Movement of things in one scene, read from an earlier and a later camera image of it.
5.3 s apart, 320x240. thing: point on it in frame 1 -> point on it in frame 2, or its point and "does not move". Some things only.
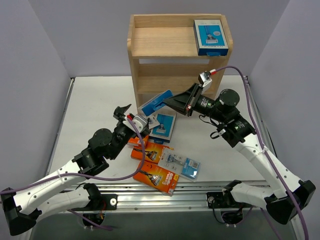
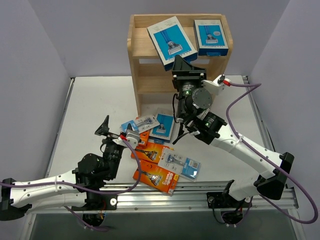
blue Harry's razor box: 161,134 does not move
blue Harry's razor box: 156,103 -> 171,40
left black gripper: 121,117 -> 110,135
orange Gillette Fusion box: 157,176 does not move
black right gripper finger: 179,102 -> 180,64
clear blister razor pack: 184,166 does not move
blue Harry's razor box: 211,38 does not move
